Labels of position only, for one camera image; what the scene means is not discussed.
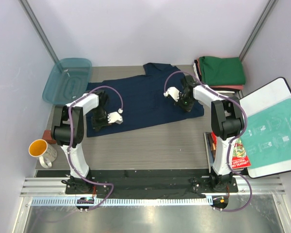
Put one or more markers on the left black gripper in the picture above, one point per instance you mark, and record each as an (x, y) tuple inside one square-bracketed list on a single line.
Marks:
[(96, 126)]

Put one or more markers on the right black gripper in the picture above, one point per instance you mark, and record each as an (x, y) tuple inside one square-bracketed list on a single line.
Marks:
[(186, 108)]

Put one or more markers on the navy blue t shirt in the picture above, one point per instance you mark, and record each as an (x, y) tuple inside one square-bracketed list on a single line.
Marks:
[(143, 100)]

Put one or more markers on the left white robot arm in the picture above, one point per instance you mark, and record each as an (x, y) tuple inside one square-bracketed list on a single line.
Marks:
[(67, 130)]

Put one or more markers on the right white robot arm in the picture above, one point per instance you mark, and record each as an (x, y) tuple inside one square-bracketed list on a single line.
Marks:
[(227, 122)]

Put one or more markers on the white folded t shirt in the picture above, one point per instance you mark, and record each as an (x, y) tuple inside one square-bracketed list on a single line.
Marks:
[(197, 69)]

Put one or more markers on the green folded t shirt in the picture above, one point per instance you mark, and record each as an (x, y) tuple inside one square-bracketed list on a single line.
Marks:
[(217, 71)]

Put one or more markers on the pink folded t shirt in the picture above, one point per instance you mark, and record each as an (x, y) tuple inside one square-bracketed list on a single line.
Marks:
[(226, 87)]

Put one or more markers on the teal plastic bin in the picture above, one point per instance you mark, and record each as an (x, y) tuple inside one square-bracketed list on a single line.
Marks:
[(67, 81)]

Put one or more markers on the red brown block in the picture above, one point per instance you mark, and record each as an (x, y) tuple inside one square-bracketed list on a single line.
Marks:
[(48, 138)]

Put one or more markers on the white orange mug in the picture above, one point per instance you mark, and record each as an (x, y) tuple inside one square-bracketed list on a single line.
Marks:
[(44, 152)]

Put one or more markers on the red treehouse book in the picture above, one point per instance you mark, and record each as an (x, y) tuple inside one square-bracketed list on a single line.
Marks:
[(240, 159)]

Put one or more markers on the white board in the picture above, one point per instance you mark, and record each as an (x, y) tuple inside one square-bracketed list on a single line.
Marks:
[(270, 94)]

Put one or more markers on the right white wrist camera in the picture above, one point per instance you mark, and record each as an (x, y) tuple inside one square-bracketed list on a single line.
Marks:
[(172, 92)]

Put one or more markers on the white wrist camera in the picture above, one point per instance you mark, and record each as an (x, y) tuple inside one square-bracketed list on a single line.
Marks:
[(172, 92), (115, 117)]

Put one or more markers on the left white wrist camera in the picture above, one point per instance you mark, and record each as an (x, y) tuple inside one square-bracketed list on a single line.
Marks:
[(115, 117)]

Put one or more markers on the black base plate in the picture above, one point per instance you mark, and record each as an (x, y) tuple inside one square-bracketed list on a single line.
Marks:
[(150, 182)]

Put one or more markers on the aluminium rail frame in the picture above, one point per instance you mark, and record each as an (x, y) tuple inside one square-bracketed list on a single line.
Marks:
[(133, 191)]

